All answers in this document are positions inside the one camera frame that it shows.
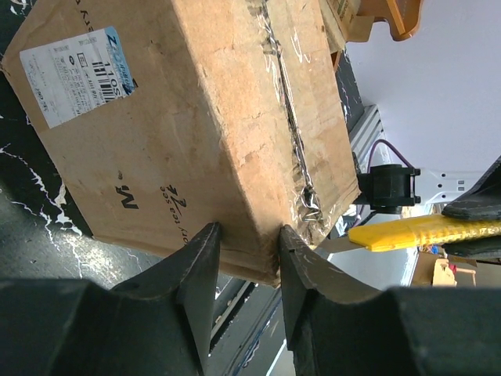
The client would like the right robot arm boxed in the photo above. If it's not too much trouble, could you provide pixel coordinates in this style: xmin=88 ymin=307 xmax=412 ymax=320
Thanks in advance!
xmin=348 ymin=160 xmax=500 ymax=260

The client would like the yellow utility knife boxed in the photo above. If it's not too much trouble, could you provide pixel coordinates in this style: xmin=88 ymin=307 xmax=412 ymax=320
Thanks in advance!
xmin=338 ymin=215 xmax=500 ymax=253

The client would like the orange wooden shelf rack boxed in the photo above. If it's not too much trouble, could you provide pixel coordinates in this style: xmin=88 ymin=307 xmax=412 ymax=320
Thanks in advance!
xmin=330 ymin=0 xmax=423 ymax=69

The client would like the lower beige cleaning pad pack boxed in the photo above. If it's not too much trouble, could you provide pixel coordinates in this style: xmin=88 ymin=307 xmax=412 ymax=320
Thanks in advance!
xmin=319 ymin=0 xmax=375 ymax=53

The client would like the brown cardboard express box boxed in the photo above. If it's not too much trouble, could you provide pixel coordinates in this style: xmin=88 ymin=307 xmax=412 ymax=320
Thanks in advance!
xmin=1 ymin=1 xmax=359 ymax=286

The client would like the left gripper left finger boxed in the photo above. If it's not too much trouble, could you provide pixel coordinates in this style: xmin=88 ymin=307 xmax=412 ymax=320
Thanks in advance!
xmin=1 ymin=223 xmax=221 ymax=375

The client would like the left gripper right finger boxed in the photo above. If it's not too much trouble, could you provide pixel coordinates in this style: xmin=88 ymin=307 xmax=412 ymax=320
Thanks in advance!
xmin=279 ymin=226 xmax=500 ymax=375

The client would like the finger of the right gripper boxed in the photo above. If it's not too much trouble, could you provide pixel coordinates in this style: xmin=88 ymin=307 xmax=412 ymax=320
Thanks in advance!
xmin=442 ymin=157 xmax=501 ymax=221
xmin=444 ymin=242 xmax=500 ymax=261

